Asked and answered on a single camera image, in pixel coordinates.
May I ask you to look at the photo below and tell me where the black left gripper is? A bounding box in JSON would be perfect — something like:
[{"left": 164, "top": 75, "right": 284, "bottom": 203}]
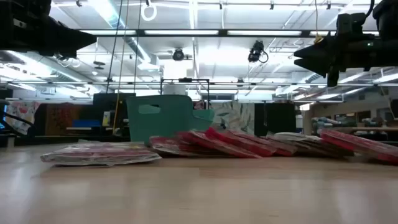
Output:
[{"left": 0, "top": 14, "right": 98, "bottom": 59}]

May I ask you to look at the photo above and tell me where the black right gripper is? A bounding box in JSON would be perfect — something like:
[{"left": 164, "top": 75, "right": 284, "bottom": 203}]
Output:
[{"left": 293, "top": 32, "right": 384, "bottom": 88}]

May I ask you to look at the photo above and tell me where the teal plastic basket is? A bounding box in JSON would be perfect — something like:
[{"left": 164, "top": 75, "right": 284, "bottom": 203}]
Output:
[{"left": 126, "top": 95, "right": 215, "bottom": 146}]

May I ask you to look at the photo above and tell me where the black cabinet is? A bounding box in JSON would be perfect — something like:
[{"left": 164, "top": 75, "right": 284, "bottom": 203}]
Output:
[{"left": 254, "top": 102, "right": 297, "bottom": 134}]

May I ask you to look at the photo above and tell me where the brown patterned fabric panel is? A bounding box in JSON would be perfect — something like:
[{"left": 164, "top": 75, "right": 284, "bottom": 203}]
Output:
[{"left": 45, "top": 102, "right": 82, "bottom": 136}]

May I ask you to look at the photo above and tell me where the blue box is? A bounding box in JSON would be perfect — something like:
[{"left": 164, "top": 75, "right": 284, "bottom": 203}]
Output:
[{"left": 72, "top": 119, "right": 101, "bottom": 128}]

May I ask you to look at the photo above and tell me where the floral fabric panel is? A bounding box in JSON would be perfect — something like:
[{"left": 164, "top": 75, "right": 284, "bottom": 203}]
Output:
[{"left": 5, "top": 101, "right": 41, "bottom": 135}]

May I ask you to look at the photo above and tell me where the leaf pattern panel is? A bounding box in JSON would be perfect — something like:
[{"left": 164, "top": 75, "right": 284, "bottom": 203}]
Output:
[{"left": 211, "top": 101, "right": 256, "bottom": 135}]

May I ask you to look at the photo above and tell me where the yellow hanging cord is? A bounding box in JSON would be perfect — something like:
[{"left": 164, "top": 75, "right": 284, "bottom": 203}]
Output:
[{"left": 313, "top": 0, "right": 325, "bottom": 44}]

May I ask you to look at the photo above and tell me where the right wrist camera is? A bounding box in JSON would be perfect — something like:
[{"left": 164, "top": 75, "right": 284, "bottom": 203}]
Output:
[{"left": 335, "top": 12, "right": 368, "bottom": 35}]

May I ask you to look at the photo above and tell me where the black hanging camera with cable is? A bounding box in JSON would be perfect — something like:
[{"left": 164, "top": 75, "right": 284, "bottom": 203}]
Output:
[{"left": 248, "top": 40, "right": 269, "bottom": 64}]

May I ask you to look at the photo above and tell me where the white hanging ring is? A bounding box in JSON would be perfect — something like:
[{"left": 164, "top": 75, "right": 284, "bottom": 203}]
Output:
[{"left": 140, "top": 0, "right": 158, "bottom": 22}]

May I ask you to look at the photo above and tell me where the round black hanging camera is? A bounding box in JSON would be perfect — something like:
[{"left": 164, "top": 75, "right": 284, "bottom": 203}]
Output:
[{"left": 172, "top": 48, "right": 185, "bottom": 62}]

